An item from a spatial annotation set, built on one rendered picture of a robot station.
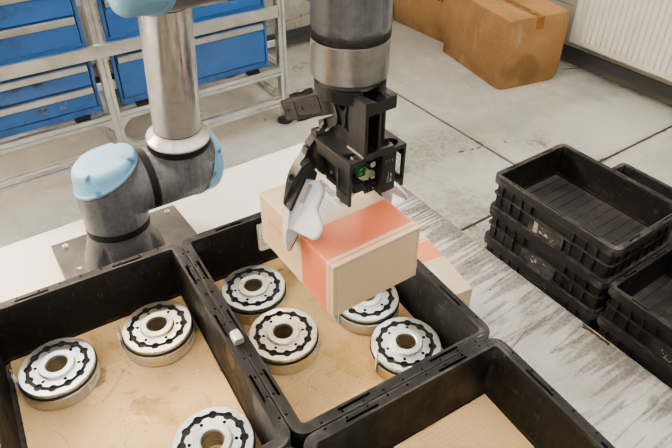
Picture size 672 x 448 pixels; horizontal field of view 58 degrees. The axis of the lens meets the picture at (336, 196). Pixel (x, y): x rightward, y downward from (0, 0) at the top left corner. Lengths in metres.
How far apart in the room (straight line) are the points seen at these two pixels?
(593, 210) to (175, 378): 1.32
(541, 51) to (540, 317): 2.58
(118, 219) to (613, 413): 0.89
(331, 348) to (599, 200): 1.18
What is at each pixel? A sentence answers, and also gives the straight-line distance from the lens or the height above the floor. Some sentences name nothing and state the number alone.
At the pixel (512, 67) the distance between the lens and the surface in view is 3.56.
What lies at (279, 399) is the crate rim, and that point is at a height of 0.93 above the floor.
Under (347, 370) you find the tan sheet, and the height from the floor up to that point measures 0.83.
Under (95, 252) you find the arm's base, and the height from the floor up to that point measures 0.81.
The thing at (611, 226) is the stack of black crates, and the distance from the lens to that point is 1.84.
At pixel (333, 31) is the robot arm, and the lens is 0.54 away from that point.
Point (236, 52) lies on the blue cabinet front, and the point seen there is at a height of 0.43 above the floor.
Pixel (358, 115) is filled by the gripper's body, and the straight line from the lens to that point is 0.57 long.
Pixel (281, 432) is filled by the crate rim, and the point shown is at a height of 0.93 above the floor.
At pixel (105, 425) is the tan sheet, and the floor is 0.83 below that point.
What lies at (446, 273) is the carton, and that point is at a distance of 1.14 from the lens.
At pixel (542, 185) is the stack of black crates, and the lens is 1.93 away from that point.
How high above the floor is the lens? 1.55
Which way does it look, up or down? 37 degrees down
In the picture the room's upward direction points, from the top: straight up
